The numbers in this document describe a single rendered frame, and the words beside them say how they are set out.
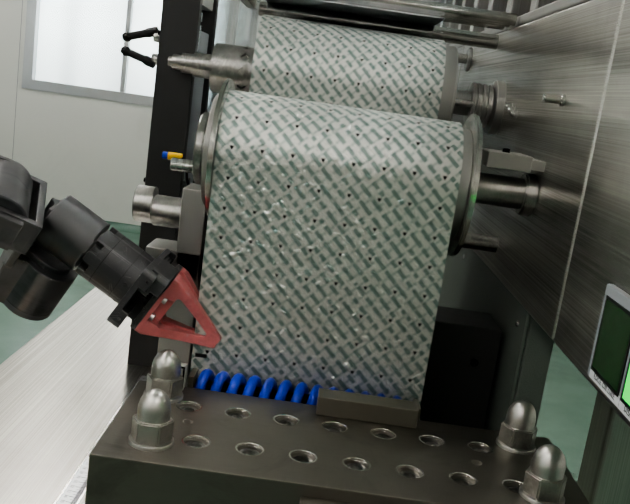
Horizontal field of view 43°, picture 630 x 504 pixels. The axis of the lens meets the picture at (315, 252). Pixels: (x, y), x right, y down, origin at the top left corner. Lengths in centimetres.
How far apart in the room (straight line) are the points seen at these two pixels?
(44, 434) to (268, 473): 40
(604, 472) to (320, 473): 48
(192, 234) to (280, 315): 14
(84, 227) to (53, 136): 593
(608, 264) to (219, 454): 33
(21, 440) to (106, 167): 570
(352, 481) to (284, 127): 34
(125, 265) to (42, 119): 597
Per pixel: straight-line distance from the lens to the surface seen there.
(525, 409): 76
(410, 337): 80
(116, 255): 78
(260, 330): 80
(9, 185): 77
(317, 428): 73
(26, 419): 102
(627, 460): 105
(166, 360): 74
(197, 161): 80
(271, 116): 78
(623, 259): 60
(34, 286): 82
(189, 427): 70
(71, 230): 79
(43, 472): 90
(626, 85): 66
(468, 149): 79
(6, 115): 684
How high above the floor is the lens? 132
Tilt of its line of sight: 11 degrees down
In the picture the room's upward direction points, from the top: 8 degrees clockwise
